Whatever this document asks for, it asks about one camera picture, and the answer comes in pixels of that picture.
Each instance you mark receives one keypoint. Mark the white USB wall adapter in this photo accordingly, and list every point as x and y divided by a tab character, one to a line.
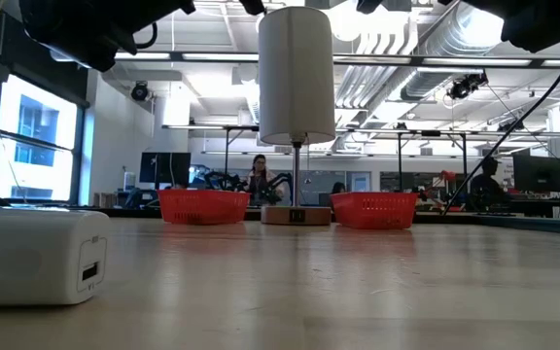
27	257

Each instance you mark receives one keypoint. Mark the black beam with light strips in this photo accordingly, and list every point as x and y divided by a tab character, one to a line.
382	59

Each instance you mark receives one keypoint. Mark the red background robot arm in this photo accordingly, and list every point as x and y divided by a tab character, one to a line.
447	176

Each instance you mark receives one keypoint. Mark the dark framed window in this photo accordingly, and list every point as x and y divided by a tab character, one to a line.
37	146

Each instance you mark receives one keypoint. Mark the black background robot arm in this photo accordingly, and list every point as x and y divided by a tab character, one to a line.
224	181
280	182

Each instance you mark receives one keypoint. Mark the person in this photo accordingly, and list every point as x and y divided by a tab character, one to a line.
486	187
338	187
259	163

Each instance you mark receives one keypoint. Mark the red plastic mesh basket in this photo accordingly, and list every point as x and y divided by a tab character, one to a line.
202	206
372	211

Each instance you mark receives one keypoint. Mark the black background rig frame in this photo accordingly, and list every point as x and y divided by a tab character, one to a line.
202	127
399	146

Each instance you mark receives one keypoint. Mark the black ceiling camera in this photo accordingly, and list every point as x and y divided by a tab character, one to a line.
140	91
465	87
511	125

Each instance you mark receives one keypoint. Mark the glass wall panel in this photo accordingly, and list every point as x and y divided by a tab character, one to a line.
324	187

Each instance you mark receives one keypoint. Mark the small white box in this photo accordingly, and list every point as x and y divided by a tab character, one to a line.
129	181

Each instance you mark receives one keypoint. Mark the black computer monitor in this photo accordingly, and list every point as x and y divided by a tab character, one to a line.
163	167
537	172

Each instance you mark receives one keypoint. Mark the white shade table lamp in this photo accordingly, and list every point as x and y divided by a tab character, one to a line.
294	73

